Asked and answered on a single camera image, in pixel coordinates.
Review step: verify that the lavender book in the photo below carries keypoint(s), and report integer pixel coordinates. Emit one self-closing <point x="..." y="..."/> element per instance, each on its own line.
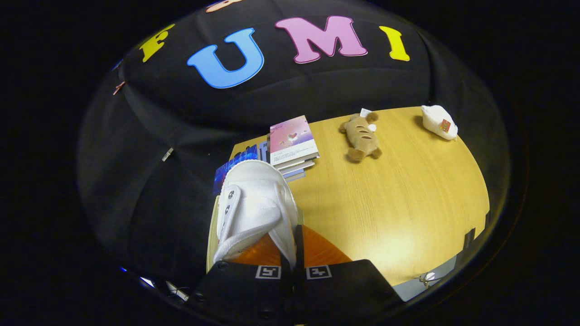
<point x="297" y="174"/>

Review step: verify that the glowing screen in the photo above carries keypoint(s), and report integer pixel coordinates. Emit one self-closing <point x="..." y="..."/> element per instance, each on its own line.
<point x="146" y="281"/>

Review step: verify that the white plush toy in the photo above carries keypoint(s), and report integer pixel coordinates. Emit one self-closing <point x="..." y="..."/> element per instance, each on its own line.
<point x="437" y="121"/>

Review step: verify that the white power strip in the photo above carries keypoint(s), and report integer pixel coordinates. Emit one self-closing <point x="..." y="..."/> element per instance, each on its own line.
<point x="177" y="292"/>

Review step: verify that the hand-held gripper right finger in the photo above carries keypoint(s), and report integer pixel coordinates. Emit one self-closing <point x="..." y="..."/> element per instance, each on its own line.
<point x="299" y="249"/>

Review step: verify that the beige fabric storage box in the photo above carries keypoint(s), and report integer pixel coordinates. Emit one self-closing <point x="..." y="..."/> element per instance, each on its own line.
<point x="211" y="240"/>

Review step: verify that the silver clip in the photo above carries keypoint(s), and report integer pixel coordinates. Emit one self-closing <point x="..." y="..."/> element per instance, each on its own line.
<point x="167" y="154"/>

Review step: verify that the dark blue book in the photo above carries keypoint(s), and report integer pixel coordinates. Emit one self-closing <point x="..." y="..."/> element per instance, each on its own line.
<point x="235" y="160"/>

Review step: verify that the brown bread plush toy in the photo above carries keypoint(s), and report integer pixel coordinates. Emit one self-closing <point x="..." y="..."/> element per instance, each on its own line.
<point x="361" y="136"/>

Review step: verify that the pink clip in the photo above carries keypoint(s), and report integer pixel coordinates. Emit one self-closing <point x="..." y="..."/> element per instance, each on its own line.
<point x="118" y="88"/>

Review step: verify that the grey book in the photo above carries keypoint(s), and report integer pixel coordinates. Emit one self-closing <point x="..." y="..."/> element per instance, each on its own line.
<point x="299" y="164"/>

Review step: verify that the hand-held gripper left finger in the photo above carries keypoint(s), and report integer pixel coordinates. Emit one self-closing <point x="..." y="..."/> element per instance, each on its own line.
<point x="240" y="292"/>

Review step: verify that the white canvas shoe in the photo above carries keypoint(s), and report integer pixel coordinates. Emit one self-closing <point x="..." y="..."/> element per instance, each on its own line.
<point x="258" y="199"/>

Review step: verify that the pink cover book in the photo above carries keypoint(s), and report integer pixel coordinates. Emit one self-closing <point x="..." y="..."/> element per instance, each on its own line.
<point x="292" y="138"/>

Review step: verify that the black backdrop cloth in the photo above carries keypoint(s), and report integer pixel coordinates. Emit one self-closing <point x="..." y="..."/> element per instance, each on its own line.
<point x="172" y="203"/>

